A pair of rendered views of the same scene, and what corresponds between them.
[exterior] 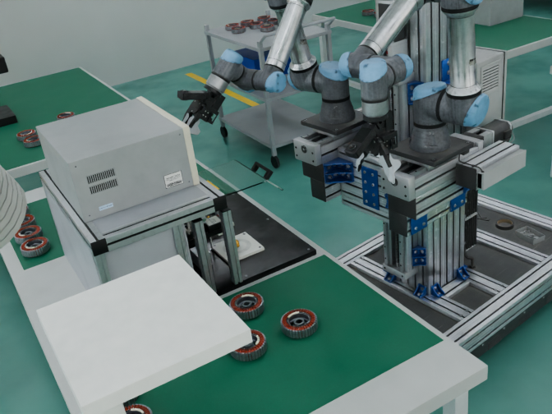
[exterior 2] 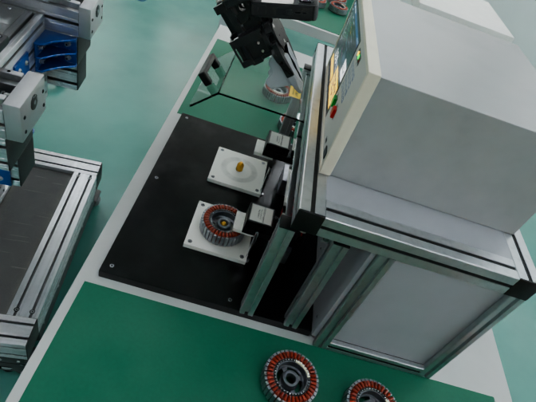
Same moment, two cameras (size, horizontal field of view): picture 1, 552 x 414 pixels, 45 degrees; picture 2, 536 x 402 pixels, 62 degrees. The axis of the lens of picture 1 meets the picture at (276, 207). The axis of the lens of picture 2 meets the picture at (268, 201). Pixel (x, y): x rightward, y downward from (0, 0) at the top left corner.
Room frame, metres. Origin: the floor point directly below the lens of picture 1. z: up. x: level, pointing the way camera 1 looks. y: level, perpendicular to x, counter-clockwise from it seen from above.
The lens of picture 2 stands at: (3.00, 0.59, 1.58)
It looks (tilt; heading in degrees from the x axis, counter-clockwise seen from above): 41 degrees down; 199
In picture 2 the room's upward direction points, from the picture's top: 23 degrees clockwise
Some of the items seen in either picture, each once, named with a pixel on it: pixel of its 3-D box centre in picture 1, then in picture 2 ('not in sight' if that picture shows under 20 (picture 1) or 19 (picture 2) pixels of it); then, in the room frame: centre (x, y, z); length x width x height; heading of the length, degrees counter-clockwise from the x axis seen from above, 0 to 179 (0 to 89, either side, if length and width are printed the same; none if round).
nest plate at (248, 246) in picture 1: (236, 247); (238, 171); (2.11, 0.16, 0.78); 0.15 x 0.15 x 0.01; 27
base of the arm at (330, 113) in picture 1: (336, 106); not in sight; (2.62, -0.31, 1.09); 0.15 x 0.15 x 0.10
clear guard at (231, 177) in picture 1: (225, 186); (267, 93); (2.10, 0.17, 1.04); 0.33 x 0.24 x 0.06; 117
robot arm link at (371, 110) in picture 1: (374, 106); not in sight; (1.78, -0.32, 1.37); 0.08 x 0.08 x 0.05
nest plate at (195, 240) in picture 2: not in sight; (221, 231); (2.33, 0.27, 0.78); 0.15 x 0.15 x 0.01; 27
